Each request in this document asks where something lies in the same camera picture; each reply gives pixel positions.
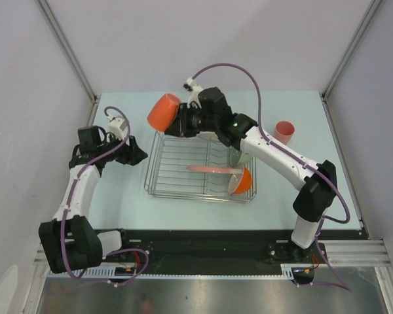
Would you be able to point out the white slotted cable duct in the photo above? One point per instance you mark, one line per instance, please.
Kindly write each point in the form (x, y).
(126, 272)

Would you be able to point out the green floral ceramic bowl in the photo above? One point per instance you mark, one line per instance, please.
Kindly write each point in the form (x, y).
(237, 157)

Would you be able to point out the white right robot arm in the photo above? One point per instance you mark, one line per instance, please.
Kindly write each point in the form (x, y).
(316, 183)

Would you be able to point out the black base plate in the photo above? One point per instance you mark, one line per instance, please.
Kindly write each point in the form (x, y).
(218, 253)

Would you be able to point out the white fluted plate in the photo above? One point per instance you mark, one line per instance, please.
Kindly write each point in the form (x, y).
(208, 136)

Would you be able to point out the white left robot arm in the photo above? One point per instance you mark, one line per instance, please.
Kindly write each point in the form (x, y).
(69, 241)

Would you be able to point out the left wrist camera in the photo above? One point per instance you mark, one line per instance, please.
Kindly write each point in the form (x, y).
(117, 126)

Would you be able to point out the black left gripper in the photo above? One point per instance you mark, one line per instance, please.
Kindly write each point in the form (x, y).
(131, 154)

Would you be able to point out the orange mug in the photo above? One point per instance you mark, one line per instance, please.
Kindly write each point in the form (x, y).
(164, 112)

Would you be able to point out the pink beige leaf plate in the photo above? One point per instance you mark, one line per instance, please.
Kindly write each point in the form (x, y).
(216, 170)

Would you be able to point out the pink plastic cup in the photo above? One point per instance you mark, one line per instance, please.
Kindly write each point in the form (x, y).
(284, 131)

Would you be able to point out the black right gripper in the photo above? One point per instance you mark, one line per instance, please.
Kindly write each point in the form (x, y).
(177, 127)

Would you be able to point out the orange bowl white inside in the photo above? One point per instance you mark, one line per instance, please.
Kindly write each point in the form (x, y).
(241, 180)

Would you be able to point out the metal wire dish rack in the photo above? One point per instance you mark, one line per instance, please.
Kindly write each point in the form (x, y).
(168, 177)

